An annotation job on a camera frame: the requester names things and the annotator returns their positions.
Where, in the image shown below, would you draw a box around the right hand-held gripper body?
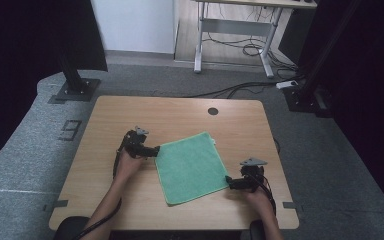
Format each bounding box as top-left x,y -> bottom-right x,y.
239,157 -> 269,193

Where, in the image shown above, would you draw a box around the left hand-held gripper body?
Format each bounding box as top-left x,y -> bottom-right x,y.
117,125 -> 150,160

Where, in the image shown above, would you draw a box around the green cloth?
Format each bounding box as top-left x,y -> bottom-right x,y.
154,131 -> 231,207

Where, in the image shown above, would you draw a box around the person's left hand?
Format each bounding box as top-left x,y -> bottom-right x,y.
112,148 -> 145,184

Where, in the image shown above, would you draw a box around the person's right hand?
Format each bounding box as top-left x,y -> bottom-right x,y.
244,188 -> 276,218

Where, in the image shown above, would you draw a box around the black metal stand with base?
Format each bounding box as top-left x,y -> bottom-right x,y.
53,46 -> 102,103
282,0 -> 363,118

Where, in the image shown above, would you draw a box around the white power strip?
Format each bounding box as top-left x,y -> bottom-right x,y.
275,79 -> 300,91

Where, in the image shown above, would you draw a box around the dark curtain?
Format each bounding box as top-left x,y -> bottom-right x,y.
0,0 -> 109,175
296,0 -> 384,223

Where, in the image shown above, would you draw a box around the black computer case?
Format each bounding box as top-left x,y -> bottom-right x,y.
277,8 -> 312,65

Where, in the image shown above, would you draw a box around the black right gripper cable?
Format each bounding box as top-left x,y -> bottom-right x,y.
252,171 -> 278,217

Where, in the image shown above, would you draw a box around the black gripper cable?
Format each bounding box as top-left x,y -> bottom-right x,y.
252,171 -> 278,217
74,138 -> 128,240

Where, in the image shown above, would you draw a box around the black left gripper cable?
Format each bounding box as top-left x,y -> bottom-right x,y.
74,138 -> 128,240

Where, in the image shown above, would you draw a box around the black floor cables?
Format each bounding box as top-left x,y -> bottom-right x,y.
181,74 -> 306,100

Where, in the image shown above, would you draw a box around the coiled black cables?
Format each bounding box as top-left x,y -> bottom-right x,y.
202,31 -> 298,73

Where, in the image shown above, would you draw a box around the white desk frame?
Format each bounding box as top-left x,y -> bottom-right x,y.
193,0 -> 318,79

